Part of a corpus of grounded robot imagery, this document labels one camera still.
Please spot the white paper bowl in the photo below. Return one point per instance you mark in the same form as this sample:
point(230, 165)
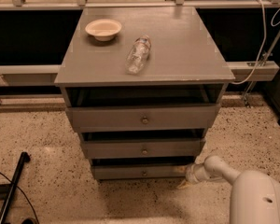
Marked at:
point(103, 29)

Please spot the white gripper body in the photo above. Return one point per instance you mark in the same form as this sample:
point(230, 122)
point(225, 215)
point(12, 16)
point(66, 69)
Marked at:
point(191, 174)

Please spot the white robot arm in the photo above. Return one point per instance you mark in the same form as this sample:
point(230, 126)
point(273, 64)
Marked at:
point(255, 196)

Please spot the clear plastic water bottle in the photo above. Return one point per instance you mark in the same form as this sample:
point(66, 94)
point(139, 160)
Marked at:
point(138, 54)

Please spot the grey drawer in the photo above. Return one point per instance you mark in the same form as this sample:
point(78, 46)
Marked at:
point(136, 171)
point(141, 118)
point(143, 148)

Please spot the metal railing frame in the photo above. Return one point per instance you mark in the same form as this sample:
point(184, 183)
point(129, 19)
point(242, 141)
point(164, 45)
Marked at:
point(36, 34)

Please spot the grey middle drawer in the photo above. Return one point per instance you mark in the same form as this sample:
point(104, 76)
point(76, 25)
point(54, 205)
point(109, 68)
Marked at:
point(143, 148)

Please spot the black stand leg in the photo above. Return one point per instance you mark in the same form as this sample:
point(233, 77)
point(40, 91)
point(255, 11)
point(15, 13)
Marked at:
point(7, 191)

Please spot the grey wooden drawer cabinet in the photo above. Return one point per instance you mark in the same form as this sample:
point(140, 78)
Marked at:
point(184, 67)

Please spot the grey top drawer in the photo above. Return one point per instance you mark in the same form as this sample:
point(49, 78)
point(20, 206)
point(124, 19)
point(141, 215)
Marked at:
point(141, 118)

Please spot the grey bottom drawer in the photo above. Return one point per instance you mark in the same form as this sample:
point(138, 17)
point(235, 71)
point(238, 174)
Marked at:
point(136, 171)

